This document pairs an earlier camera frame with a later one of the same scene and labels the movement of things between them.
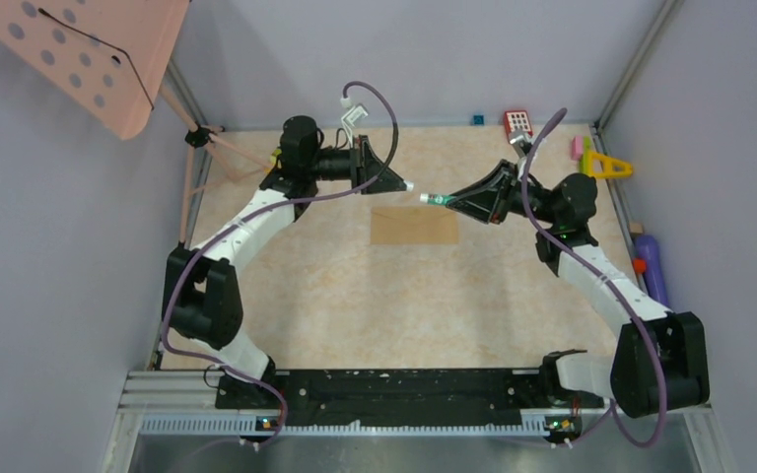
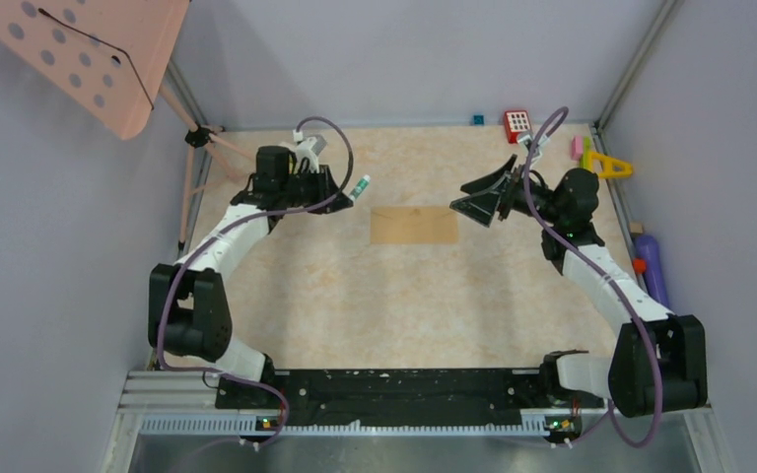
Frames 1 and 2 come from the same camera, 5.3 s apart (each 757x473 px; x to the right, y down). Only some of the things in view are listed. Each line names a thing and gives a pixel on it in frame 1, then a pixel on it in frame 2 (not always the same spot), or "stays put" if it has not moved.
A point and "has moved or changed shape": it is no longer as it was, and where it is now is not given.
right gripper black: [476, 201] stays put
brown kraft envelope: [414, 225] stays put
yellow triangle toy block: [602, 167] stays put
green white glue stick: [434, 199] has moved or changed shape
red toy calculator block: [516, 120] stays put
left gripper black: [385, 181] → [327, 187]
